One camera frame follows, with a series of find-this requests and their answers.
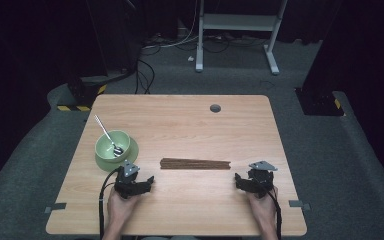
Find metal spoon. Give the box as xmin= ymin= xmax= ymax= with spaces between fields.
xmin=94 ymin=114 xmax=124 ymax=158

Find grey table clip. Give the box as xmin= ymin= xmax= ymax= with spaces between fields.
xmin=288 ymin=199 xmax=312 ymax=211
xmin=44 ymin=202 xmax=68 ymax=214

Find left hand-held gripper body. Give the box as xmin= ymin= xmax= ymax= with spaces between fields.
xmin=114 ymin=159 xmax=142 ymax=200

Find green plate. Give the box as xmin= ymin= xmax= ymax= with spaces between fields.
xmin=95 ymin=136 xmax=140 ymax=173

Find left hand-held gripper black cable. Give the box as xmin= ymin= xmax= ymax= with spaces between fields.
xmin=98 ymin=168 xmax=123 ymax=240

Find tangle of black floor cables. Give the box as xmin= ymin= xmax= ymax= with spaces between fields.
xmin=176 ymin=33 xmax=268 ymax=54

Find dark curtain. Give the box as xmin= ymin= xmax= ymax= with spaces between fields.
xmin=301 ymin=0 xmax=384 ymax=198
xmin=0 ymin=0 xmax=108 ymax=201

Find person's right hand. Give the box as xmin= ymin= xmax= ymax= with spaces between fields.
xmin=248 ymin=187 xmax=279 ymax=226

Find white floor cable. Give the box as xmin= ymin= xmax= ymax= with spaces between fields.
xmin=142 ymin=0 xmax=201 ymax=50

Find person's left hand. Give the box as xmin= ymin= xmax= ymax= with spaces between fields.
xmin=107 ymin=188 xmax=140 ymax=228

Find black base with yellow stripes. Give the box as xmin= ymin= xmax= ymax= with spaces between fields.
xmin=57 ymin=75 xmax=108 ymax=113
xmin=294 ymin=87 xmax=345 ymax=117

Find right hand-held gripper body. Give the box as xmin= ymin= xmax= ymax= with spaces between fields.
xmin=246 ymin=160 xmax=278 ymax=199

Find white metal stand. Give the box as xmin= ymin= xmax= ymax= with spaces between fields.
xmin=195 ymin=0 xmax=289 ymax=76

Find black floor cable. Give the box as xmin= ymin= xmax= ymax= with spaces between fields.
xmin=134 ymin=59 xmax=156 ymax=95

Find hand-held gripper black cable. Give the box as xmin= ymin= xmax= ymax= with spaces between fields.
xmin=98 ymin=168 xmax=123 ymax=240
xmin=267 ymin=191 xmax=283 ymax=240

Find right hand-held gripper black cable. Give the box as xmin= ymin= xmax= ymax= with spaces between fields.
xmin=267 ymin=191 xmax=283 ymax=240

